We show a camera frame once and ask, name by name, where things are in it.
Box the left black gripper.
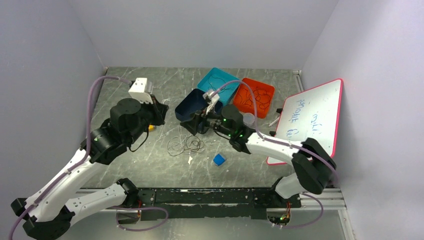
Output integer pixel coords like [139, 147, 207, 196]
[126, 93, 169, 144]

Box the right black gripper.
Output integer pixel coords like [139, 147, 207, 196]
[179, 103, 233, 137]

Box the cable pile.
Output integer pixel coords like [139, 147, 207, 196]
[166, 132, 206, 158]

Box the black cable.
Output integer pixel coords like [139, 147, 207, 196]
[206, 73, 238, 94]

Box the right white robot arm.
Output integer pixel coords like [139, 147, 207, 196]
[180, 105, 336, 207]

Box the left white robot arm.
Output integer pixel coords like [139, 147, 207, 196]
[11, 98, 169, 240]

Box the navy blue box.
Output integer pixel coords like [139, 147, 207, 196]
[174, 88, 209, 122]

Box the blue grey block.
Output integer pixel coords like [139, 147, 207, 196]
[213, 153, 227, 166]

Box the teal box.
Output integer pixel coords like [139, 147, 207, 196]
[197, 67, 240, 106]

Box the orange box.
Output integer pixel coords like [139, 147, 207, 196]
[232, 78, 275, 119]

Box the clear paperclip jar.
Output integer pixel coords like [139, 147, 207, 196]
[243, 112, 256, 128]

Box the pink framed whiteboard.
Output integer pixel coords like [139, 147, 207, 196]
[275, 78, 343, 157]

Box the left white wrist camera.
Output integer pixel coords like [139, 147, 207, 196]
[128, 77, 154, 104]

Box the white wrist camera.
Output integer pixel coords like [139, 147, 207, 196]
[128, 77, 154, 104]
[202, 89, 220, 115]

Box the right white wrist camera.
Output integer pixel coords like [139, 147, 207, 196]
[202, 89, 220, 115]

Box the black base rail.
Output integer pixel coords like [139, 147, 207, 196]
[118, 187, 302, 221]

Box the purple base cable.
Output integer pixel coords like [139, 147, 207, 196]
[114, 206, 169, 232]

